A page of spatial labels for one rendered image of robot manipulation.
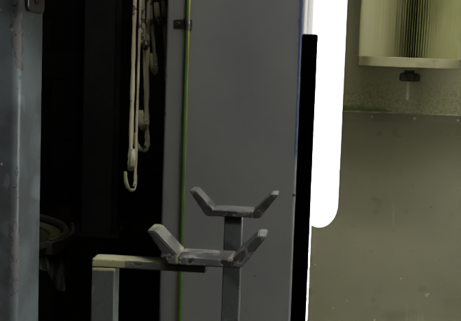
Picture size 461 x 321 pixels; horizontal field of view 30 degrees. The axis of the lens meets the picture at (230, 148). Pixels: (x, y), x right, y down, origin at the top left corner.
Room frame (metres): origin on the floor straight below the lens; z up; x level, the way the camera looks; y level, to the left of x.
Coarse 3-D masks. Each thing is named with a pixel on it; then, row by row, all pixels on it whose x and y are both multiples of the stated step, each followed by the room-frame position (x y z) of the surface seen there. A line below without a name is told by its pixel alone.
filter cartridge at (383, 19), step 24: (384, 0) 2.65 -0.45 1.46; (408, 0) 2.64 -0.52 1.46; (432, 0) 2.62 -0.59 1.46; (456, 0) 2.64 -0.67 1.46; (360, 24) 2.77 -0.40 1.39; (384, 24) 2.65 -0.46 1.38; (408, 24) 2.63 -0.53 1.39; (432, 24) 2.61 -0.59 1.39; (456, 24) 2.65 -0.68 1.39; (360, 48) 2.75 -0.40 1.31; (384, 48) 2.65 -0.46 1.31; (408, 48) 2.62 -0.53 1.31; (432, 48) 2.62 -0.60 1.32; (456, 48) 2.65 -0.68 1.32; (408, 72) 2.75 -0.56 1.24; (408, 96) 2.76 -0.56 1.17
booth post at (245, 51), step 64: (192, 0) 1.14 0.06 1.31; (256, 0) 1.14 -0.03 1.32; (192, 64) 1.14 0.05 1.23; (256, 64) 1.14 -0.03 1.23; (192, 128) 1.14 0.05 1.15; (256, 128) 1.14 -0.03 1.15; (256, 192) 1.14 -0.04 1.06; (256, 256) 1.14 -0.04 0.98; (192, 320) 1.14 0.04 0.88; (256, 320) 1.14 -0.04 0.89
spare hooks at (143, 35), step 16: (144, 0) 1.23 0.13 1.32; (144, 16) 1.23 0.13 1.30; (160, 16) 1.21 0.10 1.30; (144, 32) 1.23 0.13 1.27; (144, 48) 1.22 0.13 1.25; (144, 64) 1.24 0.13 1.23; (144, 80) 1.24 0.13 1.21; (144, 96) 1.24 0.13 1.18; (144, 112) 1.24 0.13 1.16; (144, 128) 1.22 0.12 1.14; (144, 144) 1.25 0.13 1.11; (128, 160) 1.19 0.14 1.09
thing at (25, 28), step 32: (0, 0) 0.65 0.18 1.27; (0, 32) 0.65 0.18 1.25; (32, 32) 0.68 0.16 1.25; (0, 64) 0.65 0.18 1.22; (32, 64) 0.68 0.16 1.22; (0, 96) 0.65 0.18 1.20; (32, 96) 0.68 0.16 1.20; (0, 128) 0.65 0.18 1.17; (32, 128) 0.69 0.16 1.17; (0, 160) 0.65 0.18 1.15; (32, 160) 0.69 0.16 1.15; (0, 192) 0.65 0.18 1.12; (32, 192) 0.69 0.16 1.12; (0, 224) 0.65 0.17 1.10; (32, 224) 0.69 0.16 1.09; (0, 256) 0.65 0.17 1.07; (32, 256) 0.69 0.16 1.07; (0, 288) 0.65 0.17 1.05; (32, 288) 0.69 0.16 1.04; (0, 320) 0.65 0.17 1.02; (32, 320) 0.69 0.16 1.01
